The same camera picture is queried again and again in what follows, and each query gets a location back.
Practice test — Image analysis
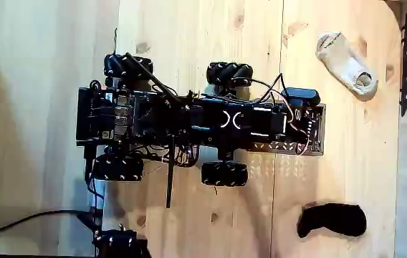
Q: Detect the white sock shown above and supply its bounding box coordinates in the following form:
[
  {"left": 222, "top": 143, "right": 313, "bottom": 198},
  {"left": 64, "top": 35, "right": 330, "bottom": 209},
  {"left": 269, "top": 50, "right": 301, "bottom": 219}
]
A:
[{"left": 315, "top": 31, "right": 379, "bottom": 97}]

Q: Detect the black perforated metal basket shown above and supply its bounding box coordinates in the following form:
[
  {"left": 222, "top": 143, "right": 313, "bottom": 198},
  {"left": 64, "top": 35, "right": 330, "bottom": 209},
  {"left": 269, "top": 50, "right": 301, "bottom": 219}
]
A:
[{"left": 249, "top": 102, "right": 327, "bottom": 157}]

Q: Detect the black sock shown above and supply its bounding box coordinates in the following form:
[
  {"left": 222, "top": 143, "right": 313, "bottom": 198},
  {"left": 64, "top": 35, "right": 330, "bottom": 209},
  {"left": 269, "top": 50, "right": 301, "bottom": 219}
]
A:
[{"left": 296, "top": 202, "right": 368, "bottom": 239}]

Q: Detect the black mecanum wheel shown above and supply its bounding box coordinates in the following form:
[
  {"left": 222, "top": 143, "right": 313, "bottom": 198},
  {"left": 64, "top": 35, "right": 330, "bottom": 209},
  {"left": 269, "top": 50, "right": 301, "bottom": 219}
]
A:
[
  {"left": 92, "top": 155, "right": 145, "bottom": 183},
  {"left": 102, "top": 52, "right": 154, "bottom": 80},
  {"left": 206, "top": 61, "right": 254, "bottom": 88},
  {"left": 200, "top": 161, "right": 249, "bottom": 188}
]

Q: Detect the black antenna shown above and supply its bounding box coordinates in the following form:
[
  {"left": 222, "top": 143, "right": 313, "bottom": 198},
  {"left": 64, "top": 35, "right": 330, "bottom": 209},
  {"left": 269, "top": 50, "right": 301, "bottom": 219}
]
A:
[
  {"left": 166, "top": 134, "right": 176, "bottom": 209},
  {"left": 124, "top": 52, "right": 183, "bottom": 105}
]

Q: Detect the black electronic device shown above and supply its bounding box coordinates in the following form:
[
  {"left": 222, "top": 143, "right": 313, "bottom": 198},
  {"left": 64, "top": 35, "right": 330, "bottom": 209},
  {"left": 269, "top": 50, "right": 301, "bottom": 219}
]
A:
[{"left": 92, "top": 224, "right": 153, "bottom": 258}]

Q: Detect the black oval camera box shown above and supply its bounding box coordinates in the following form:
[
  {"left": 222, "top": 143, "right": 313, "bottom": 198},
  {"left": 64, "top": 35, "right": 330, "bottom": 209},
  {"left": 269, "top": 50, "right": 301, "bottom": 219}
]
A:
[{"left": 281, "top": 87, "right": 322, "bottom": 108}]

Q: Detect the black camera cable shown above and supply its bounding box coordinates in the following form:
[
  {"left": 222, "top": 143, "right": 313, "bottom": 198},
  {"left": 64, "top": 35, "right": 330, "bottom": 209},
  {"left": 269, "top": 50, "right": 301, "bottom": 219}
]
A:
[{"left": 249, "top": 72, "right": 291, "bottom": 105}]

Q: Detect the black base cable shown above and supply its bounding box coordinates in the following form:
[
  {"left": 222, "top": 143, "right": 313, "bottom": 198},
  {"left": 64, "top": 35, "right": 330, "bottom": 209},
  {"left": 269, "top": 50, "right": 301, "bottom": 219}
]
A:
[{"left": 83, "top": 143, "right": 106, "bottom": 216}]

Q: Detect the black power cable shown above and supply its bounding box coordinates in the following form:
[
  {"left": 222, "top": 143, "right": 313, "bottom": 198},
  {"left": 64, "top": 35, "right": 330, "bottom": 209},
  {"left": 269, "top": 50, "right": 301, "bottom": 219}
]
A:
[{"left": 0, "top": 209, "right": 101, "bottom": 234}]

